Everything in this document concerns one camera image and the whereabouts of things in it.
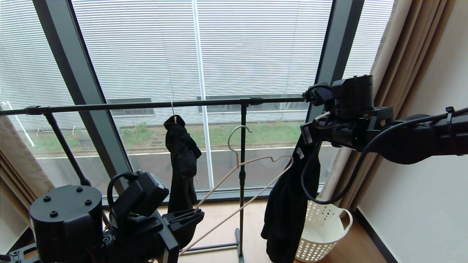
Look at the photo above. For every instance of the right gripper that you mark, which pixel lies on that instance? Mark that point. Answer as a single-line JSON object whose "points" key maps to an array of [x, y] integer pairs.
{"points": [[329, 133]]}

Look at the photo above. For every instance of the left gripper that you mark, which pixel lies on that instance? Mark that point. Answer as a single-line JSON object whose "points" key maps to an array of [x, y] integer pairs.
{"points": [[146, 241]]}

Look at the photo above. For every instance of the black shorts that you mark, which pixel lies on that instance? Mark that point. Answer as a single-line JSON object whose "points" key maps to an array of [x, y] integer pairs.
{"points": [[181, 164]]}

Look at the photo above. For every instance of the pink clothes hanger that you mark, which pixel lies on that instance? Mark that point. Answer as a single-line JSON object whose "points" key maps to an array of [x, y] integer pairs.
{"points": [[174, 118], [237, 162]]}

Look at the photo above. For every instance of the black garment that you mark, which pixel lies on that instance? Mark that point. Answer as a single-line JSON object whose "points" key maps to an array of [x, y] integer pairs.
{"points": [[289, 212]]}

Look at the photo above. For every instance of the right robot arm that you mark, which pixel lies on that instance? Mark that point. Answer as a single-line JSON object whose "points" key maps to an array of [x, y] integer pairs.
{"points": [[420, 138]]}

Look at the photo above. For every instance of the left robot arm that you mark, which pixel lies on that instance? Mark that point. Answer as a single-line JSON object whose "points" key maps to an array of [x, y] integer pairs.
{"points": [[65, 219]]}

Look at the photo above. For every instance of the white laundry basket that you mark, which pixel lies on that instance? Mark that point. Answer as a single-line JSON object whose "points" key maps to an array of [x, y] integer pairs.
{"points": [[321, 233]]}

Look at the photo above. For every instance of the black clothes rack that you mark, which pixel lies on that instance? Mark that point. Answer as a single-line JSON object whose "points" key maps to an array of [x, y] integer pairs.
{"points": [[109, 106]]}

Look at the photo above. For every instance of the beige curtain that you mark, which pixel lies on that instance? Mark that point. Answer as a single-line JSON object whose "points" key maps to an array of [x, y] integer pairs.
{"points": [[18, 164], [402, 54]]}

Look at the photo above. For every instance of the window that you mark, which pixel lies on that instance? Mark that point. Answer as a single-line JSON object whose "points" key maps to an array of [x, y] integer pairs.
{"points": [[80, 73]]}

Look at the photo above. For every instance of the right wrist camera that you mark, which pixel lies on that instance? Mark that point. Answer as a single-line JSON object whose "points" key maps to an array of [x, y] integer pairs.
{"points": [[318, 95]]}

